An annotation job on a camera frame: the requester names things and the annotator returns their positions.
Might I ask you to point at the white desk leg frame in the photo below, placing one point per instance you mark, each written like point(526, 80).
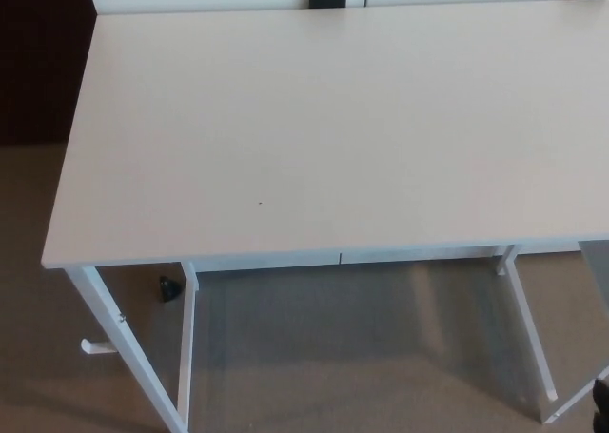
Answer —
point(186, 357)
point(533, 328)

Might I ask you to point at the small black floor object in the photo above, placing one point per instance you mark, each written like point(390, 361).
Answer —
point(170, 290)

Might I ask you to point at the dark brown wall panel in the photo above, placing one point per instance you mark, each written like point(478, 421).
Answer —
point(43, 57)

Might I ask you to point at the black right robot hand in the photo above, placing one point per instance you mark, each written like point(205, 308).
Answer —
point(603, 423)

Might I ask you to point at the white desk side hook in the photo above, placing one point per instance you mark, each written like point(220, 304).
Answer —
point(95, 348)

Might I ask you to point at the white desk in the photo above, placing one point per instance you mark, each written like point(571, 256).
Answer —
point(333, 119)

